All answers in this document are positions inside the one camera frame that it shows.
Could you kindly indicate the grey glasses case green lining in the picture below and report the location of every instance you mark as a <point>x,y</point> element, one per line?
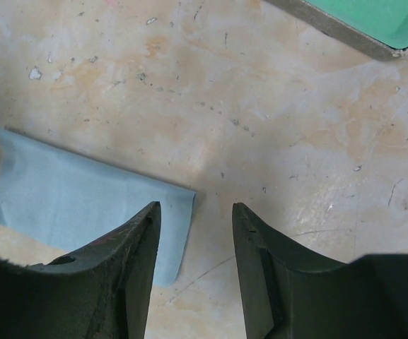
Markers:
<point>378,29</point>

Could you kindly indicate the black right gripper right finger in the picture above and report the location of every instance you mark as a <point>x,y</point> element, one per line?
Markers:
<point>290,291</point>

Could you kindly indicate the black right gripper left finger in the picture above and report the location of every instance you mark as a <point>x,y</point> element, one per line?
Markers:
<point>101,290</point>

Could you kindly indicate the light blue cleaning cloth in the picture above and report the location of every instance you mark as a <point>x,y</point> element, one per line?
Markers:
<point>66,200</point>

